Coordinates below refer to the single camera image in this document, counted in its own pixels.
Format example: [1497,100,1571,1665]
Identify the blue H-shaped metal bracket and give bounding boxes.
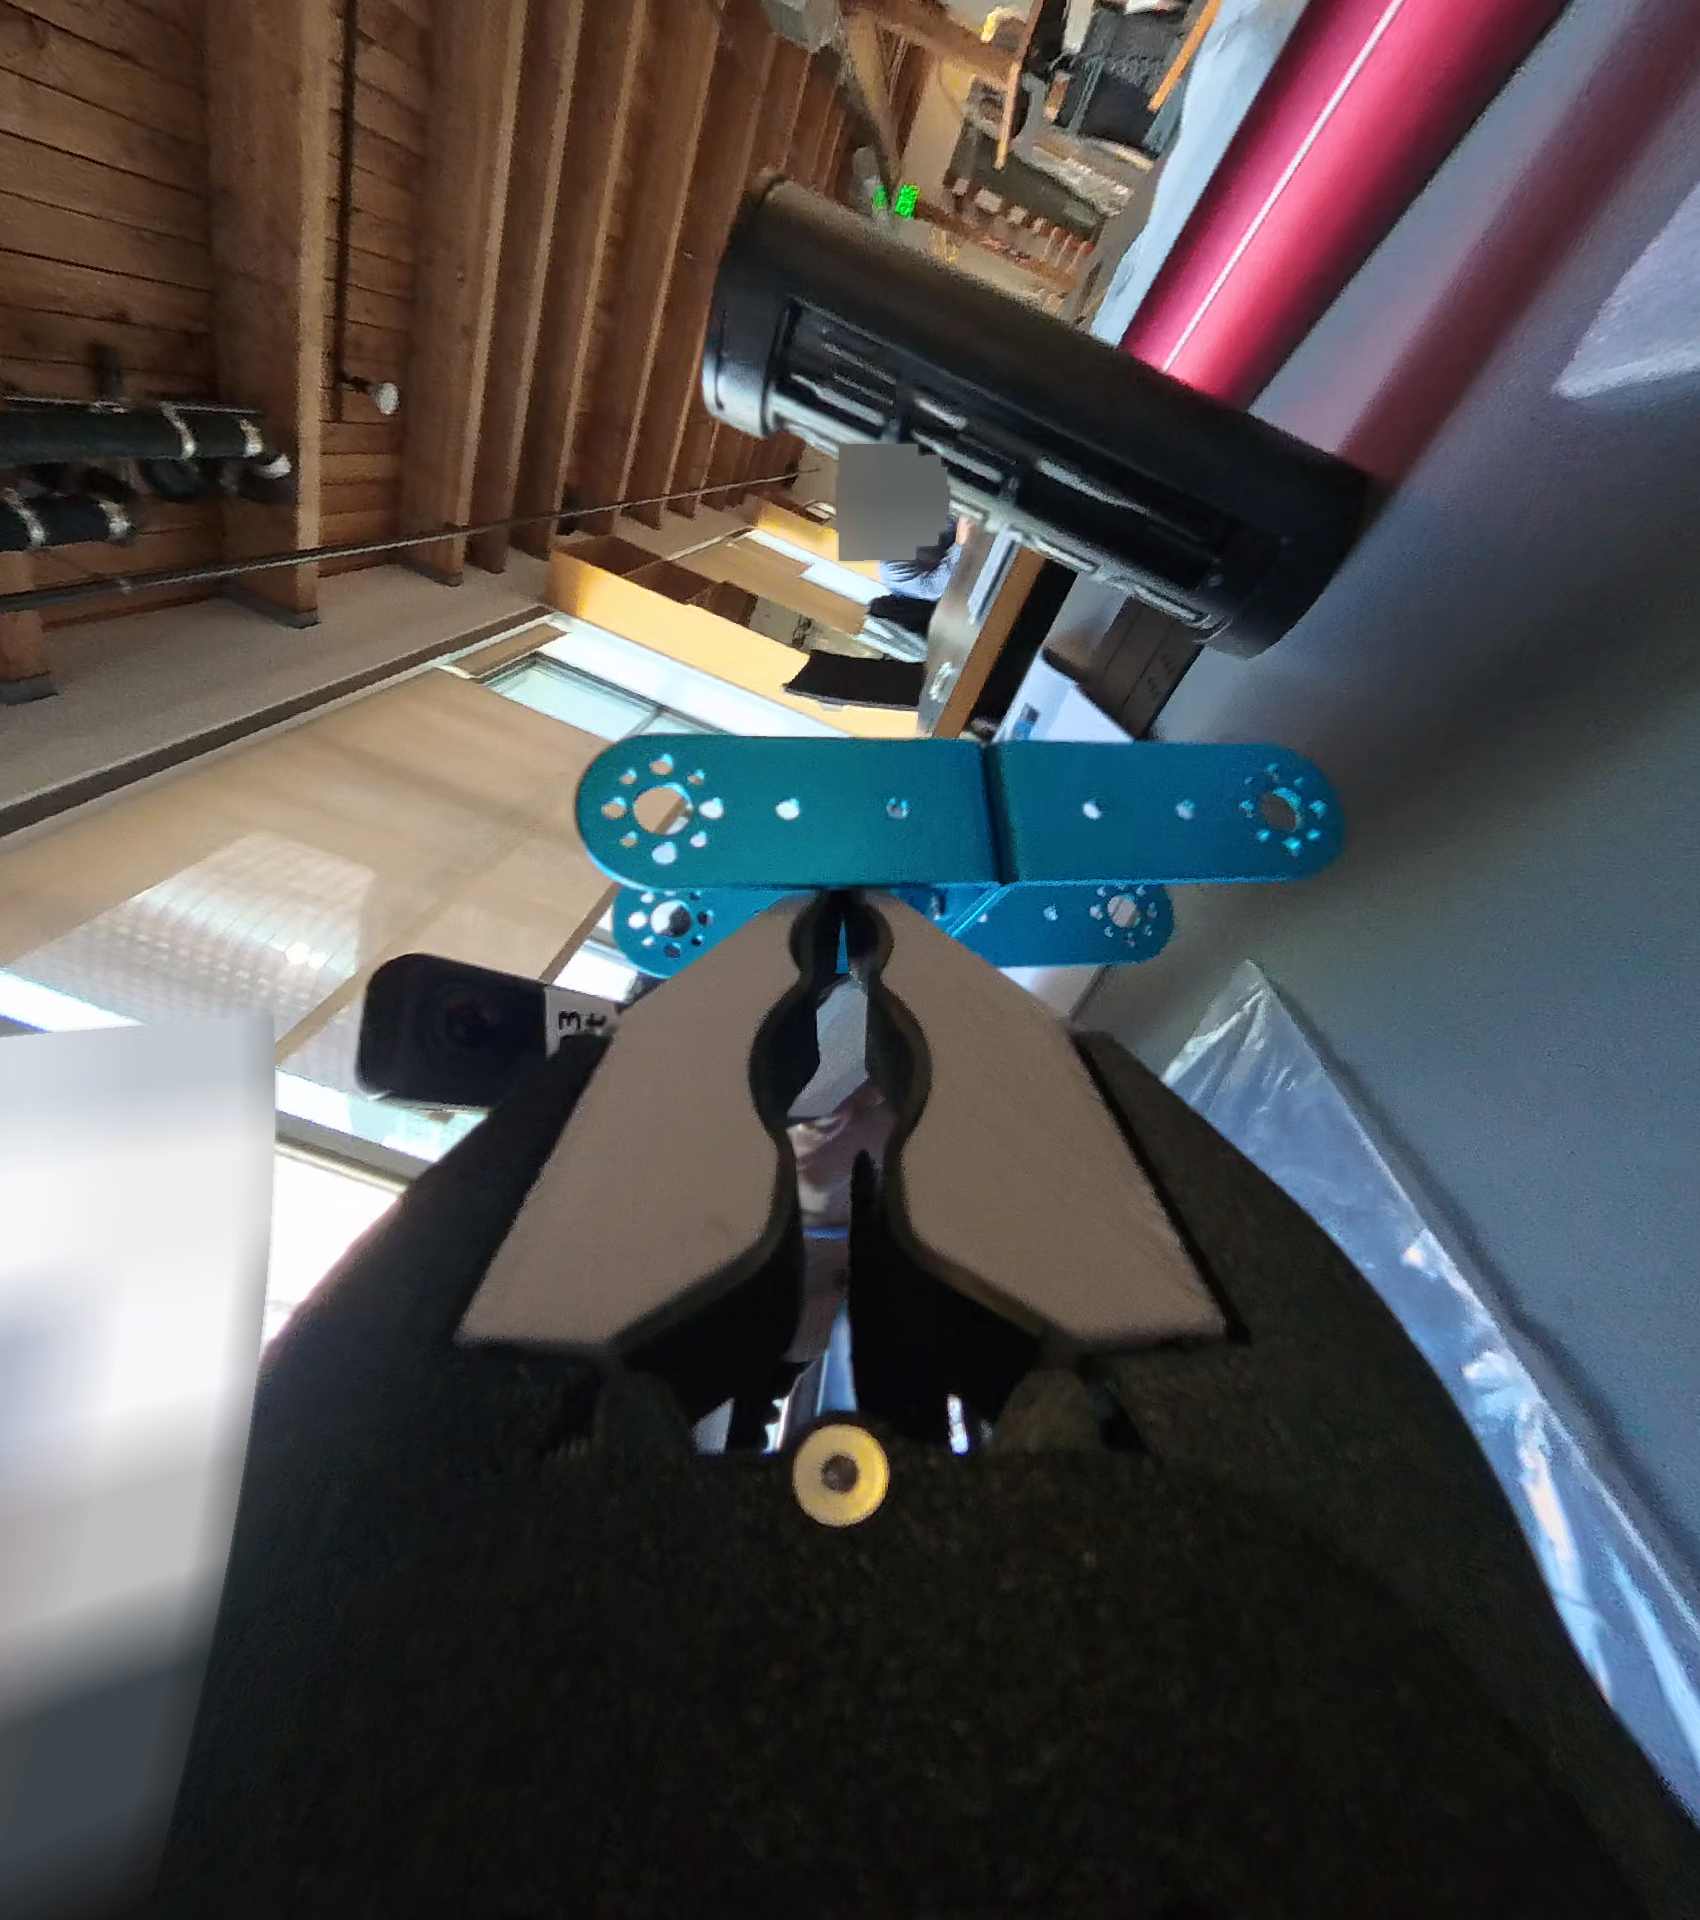
[576,738,1350,980]

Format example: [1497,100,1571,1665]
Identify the black cylindrical screwdriver set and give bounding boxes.
[699,175,1374,662]

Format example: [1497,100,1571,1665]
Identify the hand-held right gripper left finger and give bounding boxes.
[459,909,853,1352]

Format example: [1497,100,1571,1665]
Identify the clear plastic bag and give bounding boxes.
[1167,961,1700,1920]

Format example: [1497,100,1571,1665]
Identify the large window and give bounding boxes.
[0,638,822,1201]

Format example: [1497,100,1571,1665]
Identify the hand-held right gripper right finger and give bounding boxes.
[851,899,1231,1352]

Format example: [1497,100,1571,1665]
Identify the red metal cylinder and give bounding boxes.
[1120,0,1570,440]

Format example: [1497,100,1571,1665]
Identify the beige roller blind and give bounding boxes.
[0,706,635,994]

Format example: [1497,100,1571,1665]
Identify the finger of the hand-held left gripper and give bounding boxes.
[810,982,876,1120]

